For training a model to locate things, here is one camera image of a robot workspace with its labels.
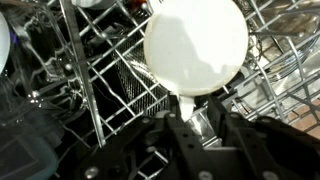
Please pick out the glass bowl with white rim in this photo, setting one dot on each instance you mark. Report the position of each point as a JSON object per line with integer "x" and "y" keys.
{"x": 2, "y": 40}

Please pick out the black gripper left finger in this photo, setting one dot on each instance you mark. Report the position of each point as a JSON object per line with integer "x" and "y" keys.
{"x": 173, "y": 140}

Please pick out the glass container with teal rim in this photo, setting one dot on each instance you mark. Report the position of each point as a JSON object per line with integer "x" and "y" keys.
{"x": 36, "y": 160}

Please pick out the white ceramic mug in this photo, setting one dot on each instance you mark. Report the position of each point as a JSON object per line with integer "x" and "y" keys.
{"x": 193, "y": 46}

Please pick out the clear round glass lid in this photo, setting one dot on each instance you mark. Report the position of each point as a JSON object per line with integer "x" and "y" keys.
{"x": 290, "y": 56}

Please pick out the clear drinking glass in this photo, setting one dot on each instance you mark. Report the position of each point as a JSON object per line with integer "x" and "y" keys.
{"x": 43, "y": 50}

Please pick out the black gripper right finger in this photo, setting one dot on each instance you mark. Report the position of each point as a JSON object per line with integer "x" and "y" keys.
{"x": 266, "y": 143}

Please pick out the metal spoon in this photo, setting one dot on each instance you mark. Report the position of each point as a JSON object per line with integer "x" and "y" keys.
{"x": 83, "y": 83}

